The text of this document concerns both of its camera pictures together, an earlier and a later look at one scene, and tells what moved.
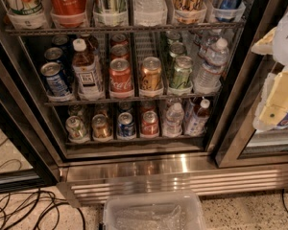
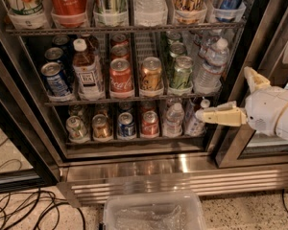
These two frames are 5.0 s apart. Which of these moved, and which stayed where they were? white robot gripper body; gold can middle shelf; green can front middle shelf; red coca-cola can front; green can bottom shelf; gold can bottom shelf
Moved: white robot gripper body
Stayed: green can bottom shelf; green can front middle shelf; red coca-cola can front; gold can bottom shelf; gold can middle shelf
